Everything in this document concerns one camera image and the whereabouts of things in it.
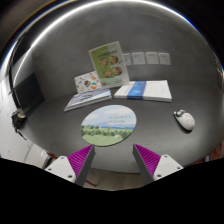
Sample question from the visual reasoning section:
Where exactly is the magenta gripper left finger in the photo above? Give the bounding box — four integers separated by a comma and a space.
46, 145, 95, 186

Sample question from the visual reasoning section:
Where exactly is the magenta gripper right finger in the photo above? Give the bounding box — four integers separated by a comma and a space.
133, 144, 182, 182

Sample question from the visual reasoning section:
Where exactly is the round landscape mouse pad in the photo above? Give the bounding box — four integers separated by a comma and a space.
80, 105, 137, 147

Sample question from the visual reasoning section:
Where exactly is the white computer mouse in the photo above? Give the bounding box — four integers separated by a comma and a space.
174, 110, 195, 131

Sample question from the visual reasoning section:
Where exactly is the black table clamp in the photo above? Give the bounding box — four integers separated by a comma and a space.
11, 108, 26, 138

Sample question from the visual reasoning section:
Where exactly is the grey striped book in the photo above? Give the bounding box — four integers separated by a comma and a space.
64, 89, 112, 112

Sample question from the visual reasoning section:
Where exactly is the white and blue book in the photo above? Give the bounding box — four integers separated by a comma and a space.
114, 80, 172, 102

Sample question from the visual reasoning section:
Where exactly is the black monitor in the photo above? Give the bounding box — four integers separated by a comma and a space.
13, 74, 45, 117

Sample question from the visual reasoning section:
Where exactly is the small white illustrated card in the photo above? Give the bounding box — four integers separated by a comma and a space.
74, 71, 101, 93

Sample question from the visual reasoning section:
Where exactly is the green poster with faces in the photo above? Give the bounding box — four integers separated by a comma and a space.
89, 41, 129, 88

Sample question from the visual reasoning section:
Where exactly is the white wall paper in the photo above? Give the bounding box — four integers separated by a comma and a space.
132, 52, 146, 65
159, 53, 171, 65
145, 52, 159, 64
123, 53, 132, 66

